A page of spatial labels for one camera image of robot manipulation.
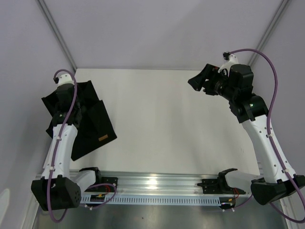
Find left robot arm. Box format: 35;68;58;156
31;83;103;211

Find black canvas bag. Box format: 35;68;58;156
42;81;117;161

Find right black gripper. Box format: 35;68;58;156
187;64;237;102

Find slotted cable duct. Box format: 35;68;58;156
81;194;221;206

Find right frame post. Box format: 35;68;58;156
255;0;293;52

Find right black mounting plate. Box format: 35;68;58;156
197;178;246;195

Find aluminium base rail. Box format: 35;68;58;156
34;168;253;196

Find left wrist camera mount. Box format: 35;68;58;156
53;73;74;87

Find frame post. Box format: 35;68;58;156
35;0;78;73
255;0;293;52

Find left frame post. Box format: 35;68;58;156
35;0;78;73

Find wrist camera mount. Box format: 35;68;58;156
218;52;239;76
53;73;74;87

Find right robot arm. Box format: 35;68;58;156
188;64;305;205

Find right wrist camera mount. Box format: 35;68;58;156
218;52;239;76

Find black mounting plate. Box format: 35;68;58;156
99;177;118;193
197;178;246;195

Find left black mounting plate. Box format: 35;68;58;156
99;177;118;193

